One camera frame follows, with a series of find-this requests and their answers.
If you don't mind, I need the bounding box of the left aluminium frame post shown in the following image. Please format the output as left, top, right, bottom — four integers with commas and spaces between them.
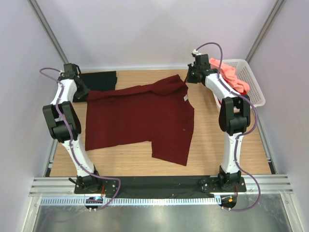
27, 0, 69, 65

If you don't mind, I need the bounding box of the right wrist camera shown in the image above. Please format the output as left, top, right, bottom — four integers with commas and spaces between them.
191, 49, 202, 57

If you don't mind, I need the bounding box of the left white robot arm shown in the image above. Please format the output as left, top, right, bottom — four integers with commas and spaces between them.
39, 63, 102, 194

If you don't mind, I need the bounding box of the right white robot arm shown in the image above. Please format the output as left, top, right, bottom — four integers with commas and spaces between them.
186, 53, 251, 191

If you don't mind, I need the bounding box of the white plastic basket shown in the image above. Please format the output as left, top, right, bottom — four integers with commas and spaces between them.
223, 59, 266, 107

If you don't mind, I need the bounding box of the white slotted cable duct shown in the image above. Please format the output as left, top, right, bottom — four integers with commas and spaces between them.
40, 196, 221, 206

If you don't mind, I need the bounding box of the pink t shirt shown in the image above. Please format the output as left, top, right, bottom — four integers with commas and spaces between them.
220, 62, 250, 93

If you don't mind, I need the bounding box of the aluminium front rail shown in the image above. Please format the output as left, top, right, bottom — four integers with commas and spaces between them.
29, 174, 293, 196

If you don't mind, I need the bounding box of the right aluminium frame post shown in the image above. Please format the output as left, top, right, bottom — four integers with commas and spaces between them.
245, 0, 286, 63

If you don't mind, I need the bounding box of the aluminium frame post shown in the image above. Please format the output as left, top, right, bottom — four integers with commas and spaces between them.
245, 0, 286, 63
27, 0, 69, 65

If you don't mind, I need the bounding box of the bright red t shirt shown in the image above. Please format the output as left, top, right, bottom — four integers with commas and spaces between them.
238, 90, 247, 95

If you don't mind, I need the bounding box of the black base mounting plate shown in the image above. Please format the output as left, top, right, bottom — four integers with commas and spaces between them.
69, 175, 247, 199

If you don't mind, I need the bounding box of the dark red t shirt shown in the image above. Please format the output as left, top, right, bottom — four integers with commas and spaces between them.
85, 75, 195, 166

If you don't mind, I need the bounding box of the folded black t shirt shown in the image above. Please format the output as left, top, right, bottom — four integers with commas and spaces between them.
73, 71, 117, 102

